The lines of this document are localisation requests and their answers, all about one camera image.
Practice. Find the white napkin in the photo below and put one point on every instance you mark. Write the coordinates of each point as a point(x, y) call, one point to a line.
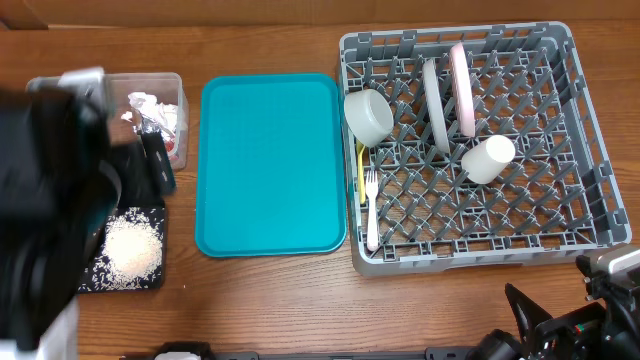
point(148, 106)

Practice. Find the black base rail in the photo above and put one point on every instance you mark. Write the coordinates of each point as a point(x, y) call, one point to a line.
point(203, 350)

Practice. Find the teal plastic tray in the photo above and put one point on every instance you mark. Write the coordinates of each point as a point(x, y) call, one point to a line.
point(270, 179)

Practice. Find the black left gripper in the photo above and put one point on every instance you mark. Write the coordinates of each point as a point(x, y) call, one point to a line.
point(147, 168)

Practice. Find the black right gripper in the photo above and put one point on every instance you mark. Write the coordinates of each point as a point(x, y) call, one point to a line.
point(551, 335)

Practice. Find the spilled white rice pile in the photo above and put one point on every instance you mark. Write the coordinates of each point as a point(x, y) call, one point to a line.
point(130, 250)

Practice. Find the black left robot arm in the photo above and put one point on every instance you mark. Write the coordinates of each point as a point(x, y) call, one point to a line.
point(61, 179)

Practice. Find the grey dishwasher rack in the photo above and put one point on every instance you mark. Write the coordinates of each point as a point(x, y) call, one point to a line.
point(556, 200)

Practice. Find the white round plate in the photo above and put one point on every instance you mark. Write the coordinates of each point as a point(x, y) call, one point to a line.
point(434, 104)

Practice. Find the white plastic cup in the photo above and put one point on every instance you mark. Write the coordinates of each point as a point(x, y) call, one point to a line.
point(484, 162)

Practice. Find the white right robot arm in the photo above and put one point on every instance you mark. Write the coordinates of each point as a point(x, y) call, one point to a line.
point(607, 327)

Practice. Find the clear plastic bin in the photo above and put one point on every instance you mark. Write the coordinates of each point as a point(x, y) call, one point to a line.
point(123, 122)

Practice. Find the white plastic fork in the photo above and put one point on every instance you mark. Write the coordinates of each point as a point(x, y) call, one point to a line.
point(371, 190)

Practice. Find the red snack wrapper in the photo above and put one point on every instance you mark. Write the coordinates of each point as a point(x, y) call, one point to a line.
point(170, 137)

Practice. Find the black tray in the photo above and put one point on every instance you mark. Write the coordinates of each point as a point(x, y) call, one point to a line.
point(150, 280)

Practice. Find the yellow plastic spoon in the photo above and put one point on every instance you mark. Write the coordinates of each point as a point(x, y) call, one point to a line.
point(360, 172)

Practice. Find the grey bowl of rice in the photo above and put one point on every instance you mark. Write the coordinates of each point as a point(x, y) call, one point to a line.
point(369, 116)

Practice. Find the pink round plate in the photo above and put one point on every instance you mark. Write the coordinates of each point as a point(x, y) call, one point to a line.
point(462, 90)

